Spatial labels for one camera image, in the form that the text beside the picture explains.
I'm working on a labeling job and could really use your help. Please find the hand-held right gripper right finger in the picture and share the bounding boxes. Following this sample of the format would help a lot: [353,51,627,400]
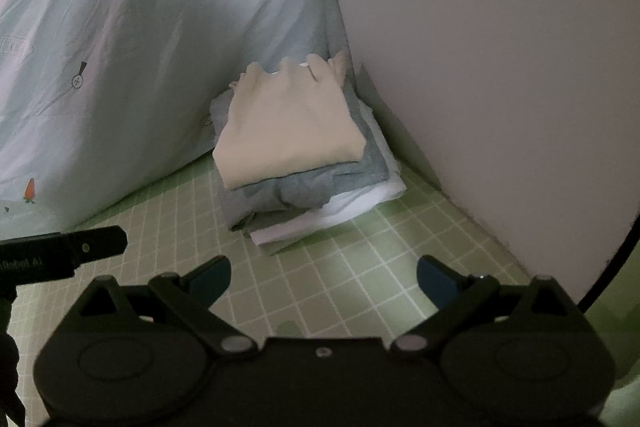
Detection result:
[390,256,588,355]

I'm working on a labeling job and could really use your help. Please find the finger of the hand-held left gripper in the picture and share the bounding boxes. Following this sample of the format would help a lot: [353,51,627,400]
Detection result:
[60,226,128,269]

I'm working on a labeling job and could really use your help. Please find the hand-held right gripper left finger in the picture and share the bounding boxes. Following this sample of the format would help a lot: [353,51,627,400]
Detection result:
[60,256,260,358]

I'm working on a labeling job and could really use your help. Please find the beige pants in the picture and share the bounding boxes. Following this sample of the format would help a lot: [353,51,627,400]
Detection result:
[214,52,370,190]

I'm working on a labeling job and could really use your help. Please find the green grid bed sheet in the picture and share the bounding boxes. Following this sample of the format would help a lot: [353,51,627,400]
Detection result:
[0,64,551,343]

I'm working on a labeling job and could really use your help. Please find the folded white garment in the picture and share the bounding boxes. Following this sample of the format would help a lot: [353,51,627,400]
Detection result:
[250,62,406,253]

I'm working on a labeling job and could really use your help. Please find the folded grey garment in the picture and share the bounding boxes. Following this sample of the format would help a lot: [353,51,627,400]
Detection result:
[210,92,391,230]

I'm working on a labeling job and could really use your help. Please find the carrot print quilt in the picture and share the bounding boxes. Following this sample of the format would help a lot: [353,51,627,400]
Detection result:
[0,0,351,233]

